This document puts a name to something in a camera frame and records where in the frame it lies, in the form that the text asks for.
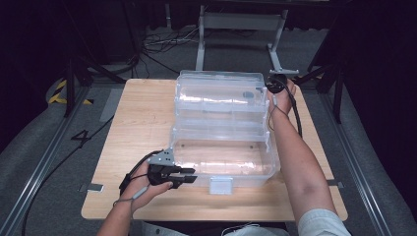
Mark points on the grey metal desk frame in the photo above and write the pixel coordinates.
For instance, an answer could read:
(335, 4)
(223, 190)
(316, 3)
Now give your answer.
(241, 21)

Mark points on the person's left hand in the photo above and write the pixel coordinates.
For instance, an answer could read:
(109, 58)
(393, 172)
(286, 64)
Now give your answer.
(137, 183)

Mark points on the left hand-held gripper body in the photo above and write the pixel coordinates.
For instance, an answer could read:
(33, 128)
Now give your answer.
(160, 158)

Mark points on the aluminium floor rail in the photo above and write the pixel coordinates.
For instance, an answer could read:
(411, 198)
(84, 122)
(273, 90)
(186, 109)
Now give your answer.
(42, 167)
(360, 183)

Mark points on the yellow black hazard tape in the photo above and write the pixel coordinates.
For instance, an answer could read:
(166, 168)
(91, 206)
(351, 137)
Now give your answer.
(56, 97)

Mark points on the person's right hand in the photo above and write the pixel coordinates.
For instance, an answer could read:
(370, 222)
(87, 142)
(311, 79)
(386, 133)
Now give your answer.
(283, 101)

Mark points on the black floor tape mark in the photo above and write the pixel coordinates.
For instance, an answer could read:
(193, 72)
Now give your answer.
(82, 137)

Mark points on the person's white clothing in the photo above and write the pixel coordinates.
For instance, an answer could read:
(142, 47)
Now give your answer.
(255, 231)

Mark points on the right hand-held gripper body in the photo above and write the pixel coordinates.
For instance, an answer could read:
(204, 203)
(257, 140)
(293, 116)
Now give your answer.
(277, 85)

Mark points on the grey floor tape piece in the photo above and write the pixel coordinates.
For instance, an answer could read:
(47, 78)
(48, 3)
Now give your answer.
(93, 188)

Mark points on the person's light shirt sleeve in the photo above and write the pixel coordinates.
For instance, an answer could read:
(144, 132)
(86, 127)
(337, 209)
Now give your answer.
(323, 224)

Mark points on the dark floor tape piece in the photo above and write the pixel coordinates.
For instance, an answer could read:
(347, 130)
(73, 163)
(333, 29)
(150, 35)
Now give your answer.
(336, 184)

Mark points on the clear plastic storage box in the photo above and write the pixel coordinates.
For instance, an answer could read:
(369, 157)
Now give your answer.
(223, 157)

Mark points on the black metal stand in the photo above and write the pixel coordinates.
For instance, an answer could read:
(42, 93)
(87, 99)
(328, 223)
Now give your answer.
(337, 91)
(70, 85)

